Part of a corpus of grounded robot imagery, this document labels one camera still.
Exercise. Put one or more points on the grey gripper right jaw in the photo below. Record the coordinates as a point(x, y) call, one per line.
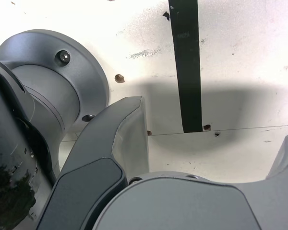
point(182, 206)

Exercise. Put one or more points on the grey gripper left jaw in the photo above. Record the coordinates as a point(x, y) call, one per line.
point(91, 153)

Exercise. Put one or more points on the black tape strip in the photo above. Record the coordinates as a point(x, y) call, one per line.
point(187, 72)

